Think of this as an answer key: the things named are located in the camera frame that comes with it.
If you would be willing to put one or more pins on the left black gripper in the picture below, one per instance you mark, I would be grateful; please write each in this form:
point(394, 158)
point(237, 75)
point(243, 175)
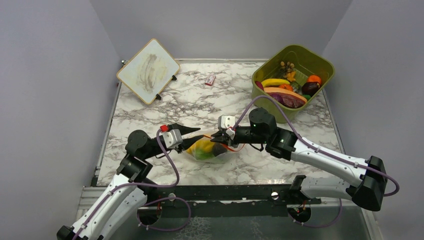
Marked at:
point(184, 130)

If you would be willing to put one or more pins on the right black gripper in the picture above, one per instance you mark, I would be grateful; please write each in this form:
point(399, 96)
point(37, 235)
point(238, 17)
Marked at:
point(220, 136)

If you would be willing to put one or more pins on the black toy fruit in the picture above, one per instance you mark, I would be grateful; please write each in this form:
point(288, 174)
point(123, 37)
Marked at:
point(218, 149)

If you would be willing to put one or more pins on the yellow toy bell pepper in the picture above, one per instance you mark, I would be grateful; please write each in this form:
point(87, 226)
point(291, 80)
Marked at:
point(204, 145)

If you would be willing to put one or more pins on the clear zip top bag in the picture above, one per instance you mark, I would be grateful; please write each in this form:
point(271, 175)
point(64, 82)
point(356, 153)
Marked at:
point(232, 153)

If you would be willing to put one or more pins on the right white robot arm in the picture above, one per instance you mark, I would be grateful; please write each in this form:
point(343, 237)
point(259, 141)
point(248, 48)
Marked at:
point(360, 180)

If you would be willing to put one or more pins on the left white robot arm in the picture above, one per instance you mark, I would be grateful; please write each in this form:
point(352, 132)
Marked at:
point(130, 187)

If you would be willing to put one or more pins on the small red white box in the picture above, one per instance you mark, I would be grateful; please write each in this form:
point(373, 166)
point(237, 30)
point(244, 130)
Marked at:
point(210, 79)

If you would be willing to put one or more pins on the yellow toy banana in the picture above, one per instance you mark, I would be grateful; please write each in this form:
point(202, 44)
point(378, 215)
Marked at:
point(275, 82)

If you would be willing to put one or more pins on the red toy steak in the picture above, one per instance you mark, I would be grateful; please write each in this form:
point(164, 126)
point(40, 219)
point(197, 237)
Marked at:
point(288, 100)

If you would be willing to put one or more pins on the small orange toy pumpkin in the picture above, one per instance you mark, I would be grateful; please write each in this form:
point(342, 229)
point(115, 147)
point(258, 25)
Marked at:
point(287, 87)

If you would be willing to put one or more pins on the dark twig with brown nuts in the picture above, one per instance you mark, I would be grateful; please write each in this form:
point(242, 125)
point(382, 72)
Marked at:
point(287, 67)

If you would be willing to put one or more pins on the green toy cucumber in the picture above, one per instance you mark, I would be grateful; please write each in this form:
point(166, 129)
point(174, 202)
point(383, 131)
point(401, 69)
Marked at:
point(306, 97)

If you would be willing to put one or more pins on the orange toy tangerine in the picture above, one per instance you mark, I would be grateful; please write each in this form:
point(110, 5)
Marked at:
point(314, 79)

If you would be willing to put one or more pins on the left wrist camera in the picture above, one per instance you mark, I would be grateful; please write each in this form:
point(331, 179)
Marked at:
point(171, 138)

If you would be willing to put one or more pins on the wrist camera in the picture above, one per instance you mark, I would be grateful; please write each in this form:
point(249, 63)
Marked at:
point(171, 138)
point(226, 124)

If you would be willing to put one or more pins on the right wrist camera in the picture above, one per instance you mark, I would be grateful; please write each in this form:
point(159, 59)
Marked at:
point(226, 124)

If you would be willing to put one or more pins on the small whiteboard with wooden frame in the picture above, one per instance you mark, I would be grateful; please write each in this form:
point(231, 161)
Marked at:
point(149, 71)

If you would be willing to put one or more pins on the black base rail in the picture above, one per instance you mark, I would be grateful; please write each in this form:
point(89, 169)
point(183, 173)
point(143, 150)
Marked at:
point(214, 201)

